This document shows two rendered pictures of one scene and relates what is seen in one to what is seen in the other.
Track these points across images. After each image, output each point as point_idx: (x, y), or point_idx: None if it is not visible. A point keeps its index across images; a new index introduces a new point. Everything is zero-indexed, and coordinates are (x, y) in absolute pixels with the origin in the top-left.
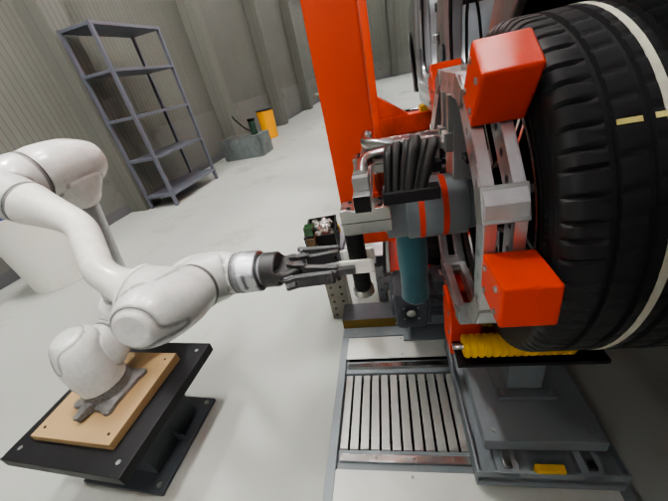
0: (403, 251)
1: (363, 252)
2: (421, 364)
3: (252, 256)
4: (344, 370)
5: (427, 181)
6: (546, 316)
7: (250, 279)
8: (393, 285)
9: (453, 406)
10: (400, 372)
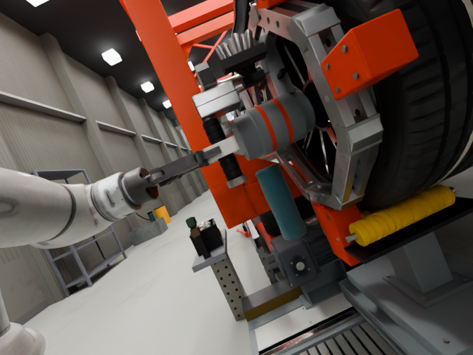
0: (267, 187)
1: (224, 136)
2: (333, 323)
3: (118, 172)
4: None
5: (253, 45)
6: (404, 47)
7: (115, 191)
8: (274, 248)
9: (388, 353)
10: (317, 341)
